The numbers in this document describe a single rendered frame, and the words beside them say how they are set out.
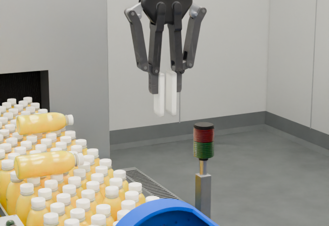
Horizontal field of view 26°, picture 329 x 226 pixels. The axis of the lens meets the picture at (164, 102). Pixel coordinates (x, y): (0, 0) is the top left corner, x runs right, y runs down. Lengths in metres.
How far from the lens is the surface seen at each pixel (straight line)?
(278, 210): 4.96
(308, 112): 6.49
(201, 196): 2.22
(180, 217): 1.68
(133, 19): 1.09
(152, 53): 1.11
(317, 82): 6.34
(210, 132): 2.15
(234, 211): 4.91
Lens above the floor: 1.82
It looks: 13 degrees down
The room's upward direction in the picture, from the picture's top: straight up
